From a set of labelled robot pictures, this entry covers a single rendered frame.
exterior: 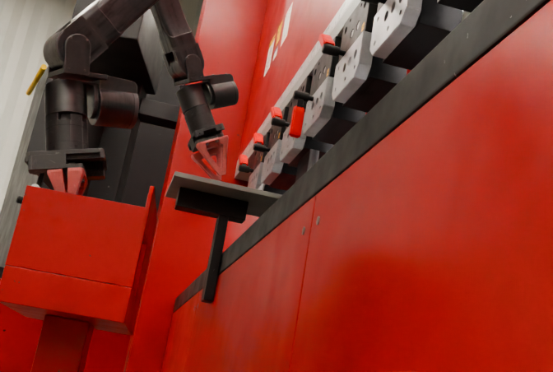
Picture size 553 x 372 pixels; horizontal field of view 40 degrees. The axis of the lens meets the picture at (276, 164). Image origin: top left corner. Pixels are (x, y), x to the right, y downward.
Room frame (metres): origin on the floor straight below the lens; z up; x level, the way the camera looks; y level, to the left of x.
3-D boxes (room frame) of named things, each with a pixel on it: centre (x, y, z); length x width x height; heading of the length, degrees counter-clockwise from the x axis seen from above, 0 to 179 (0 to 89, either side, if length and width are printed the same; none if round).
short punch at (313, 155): (1.58, -0.07, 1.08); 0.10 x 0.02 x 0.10; 11
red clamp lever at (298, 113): (1.42, -0.03, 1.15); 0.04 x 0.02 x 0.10; 101
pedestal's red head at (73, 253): (1.07, 0.24, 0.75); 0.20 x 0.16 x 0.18; 4
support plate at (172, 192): (1.56, 0.08, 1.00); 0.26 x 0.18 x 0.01; 101
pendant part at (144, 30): (2.73, 0.67, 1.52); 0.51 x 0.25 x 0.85; 178
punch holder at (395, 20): (1.02, -0.17, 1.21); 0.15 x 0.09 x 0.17; 11
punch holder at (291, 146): (1.61, -0.06, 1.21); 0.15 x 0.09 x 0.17; 11
